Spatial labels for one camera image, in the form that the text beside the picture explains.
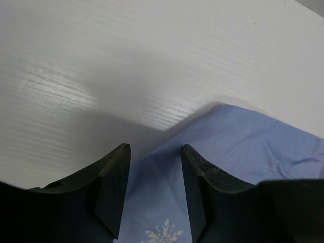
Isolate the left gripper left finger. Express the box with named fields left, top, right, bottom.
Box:
left=1, top=143, right=131, bottom=242

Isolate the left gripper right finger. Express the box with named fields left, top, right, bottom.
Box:
left=181, top=145, right=323, bottom=242

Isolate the blue printed cloth placemat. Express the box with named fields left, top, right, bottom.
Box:
left=118, top=105, right=323, bottom=242

